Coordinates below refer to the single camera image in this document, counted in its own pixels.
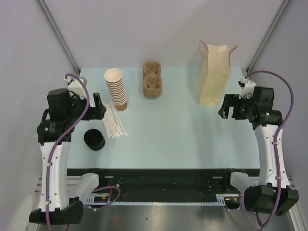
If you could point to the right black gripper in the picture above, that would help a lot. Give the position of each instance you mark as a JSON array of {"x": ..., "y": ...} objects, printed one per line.
[{"x": 231, "y": 100}]

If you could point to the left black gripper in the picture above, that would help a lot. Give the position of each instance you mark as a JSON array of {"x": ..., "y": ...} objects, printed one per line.
[{"x": 96, "y": 112}]

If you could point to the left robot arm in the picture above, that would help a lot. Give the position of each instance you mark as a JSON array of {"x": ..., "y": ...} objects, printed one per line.
[{"x": 57, "y": 205}]

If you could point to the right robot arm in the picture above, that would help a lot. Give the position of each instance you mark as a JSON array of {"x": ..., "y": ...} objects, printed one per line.
[{"x": 272, "y": 191}]

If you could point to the pile of wrapped straws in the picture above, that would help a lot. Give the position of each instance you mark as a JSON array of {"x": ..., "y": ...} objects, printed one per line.
[{"x": 112, "y": 122}]

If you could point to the stack of black lids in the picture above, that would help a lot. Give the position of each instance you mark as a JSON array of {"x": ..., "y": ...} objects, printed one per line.
[{"x": 94, "y": 139}]

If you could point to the stack of paper cups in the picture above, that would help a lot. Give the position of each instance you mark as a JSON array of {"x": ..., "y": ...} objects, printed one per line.
[{"x": 115, "y": 84}]

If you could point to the brown paper bag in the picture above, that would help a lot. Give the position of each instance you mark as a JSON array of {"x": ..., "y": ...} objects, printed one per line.
[{"x": 215, "y": 73}]

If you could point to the cardboard cup carrier stack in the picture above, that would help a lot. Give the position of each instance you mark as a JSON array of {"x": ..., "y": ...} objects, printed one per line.
[{"x": 152, "y": 82}]

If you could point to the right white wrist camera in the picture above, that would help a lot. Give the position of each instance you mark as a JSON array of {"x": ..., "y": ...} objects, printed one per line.
[{"x": 247, "y": 88}]

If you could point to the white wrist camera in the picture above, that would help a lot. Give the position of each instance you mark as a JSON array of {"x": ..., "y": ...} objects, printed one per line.
[
  {"x": 247, "y": 88},
  {"x": 75, "y": 86}
]

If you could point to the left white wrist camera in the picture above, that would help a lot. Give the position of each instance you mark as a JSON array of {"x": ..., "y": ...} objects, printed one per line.
[{"x": 75, "y": 86}]

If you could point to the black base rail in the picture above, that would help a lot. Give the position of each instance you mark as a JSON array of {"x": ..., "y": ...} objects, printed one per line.
[{"x": 162, "y": 185}]

